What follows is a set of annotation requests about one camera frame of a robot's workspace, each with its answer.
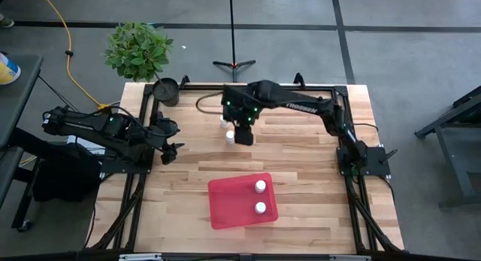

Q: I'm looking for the black plant pot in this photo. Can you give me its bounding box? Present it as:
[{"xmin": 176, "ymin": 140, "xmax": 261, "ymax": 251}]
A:
[{"xmin": 152, "ymin": 77, "xmax": 180, "ymax": 108}]

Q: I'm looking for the black base plate lever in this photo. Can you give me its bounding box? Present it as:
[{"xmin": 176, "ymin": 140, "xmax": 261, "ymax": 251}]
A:
[{"xmin": 378, "ymin": 148, "xmax": 398, "ymax": 165}]

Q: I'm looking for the black tripod stand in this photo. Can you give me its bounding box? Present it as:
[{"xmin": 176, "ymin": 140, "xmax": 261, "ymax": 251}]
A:
[{"xmin": 212, "ymin": 0, "xmax": 257, "ymax": 83}]

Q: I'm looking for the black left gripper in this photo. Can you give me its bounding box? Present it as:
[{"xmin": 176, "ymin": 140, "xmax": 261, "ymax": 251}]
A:
[{"xmin": 159, "ymin": 139, "xmax": 186, "ymax": 166}]

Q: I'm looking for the black side table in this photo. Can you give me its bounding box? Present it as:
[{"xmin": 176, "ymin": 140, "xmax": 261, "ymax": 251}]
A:
[{"xmin": 0, "ymin": 53, "xmax": 44, "ymax": 149}]

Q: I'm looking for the red translucent plastic basket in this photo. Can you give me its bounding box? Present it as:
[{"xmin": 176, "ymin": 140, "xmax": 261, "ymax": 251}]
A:
[{"xmin": 207, "ymin": 172, "xmax": 280, "ymax": 231}]

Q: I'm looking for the black floor cable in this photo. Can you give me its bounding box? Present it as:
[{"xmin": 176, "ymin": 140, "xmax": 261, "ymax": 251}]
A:
[{"xmin": 37, "ymin": 74, "xmax": 82, "ymax": 114}]

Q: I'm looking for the silver metal bracket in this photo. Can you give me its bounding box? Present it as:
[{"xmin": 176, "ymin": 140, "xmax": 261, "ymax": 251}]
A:
[
  {"xmin": 329, "ymin": 254, "xmax": 372, "ymax": 261},
  {"xmin": 119, "ymin": 253, "xmax": 162, "ymax": 261}
]

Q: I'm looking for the black bag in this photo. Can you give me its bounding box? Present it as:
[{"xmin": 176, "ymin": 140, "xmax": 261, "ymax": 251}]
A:
[{"xmin": 32, "ymin": 142, "xmax": 102, "ymax": 202}]

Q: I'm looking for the black aluminium table frame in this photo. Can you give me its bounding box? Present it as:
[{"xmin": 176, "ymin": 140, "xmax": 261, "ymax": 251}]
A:
[{"xmin": 88, "ymin": 82, "xmax": 405, "ymax": 254}]

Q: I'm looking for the yellow and blue object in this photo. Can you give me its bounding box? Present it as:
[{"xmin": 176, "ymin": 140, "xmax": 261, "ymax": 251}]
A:
[{"xmin": 0, "ymin": 52, "xmax": 22, "ymax": 85}]

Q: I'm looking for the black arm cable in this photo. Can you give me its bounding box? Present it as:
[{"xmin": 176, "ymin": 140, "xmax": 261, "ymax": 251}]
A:
[{"xmin": 195, "ymin": 90, "xmax": 226, "ymax": 116}]

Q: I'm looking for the yellow extension cable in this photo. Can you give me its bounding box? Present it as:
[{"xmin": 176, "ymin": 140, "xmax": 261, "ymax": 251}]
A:
[{"xmin": 37, "ymin": 0, "xmax": 113, "ymax": 114}]

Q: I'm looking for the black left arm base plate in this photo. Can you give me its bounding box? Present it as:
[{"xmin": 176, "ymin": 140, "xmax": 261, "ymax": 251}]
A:
[{"xmin": 99, "ymin": 155, "xmax": 153, "ymax": 175}]

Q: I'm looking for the green leafy plant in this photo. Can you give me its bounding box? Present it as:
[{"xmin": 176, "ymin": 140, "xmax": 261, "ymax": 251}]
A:
[{"xmin": 103, "ymin": 20, "xmax": 174, "ymax": 83}]

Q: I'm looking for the black metal cart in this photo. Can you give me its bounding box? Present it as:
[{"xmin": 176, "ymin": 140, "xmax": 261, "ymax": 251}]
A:
[{"xmin": 414, "ymin": 86, "xmax": 481, "ymax": 209}]

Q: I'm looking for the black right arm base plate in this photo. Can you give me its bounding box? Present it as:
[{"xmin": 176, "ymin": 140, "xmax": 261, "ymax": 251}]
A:
[{"xmin": 336, "ymin": 144, "xmax": 392, "ymax": 178}]

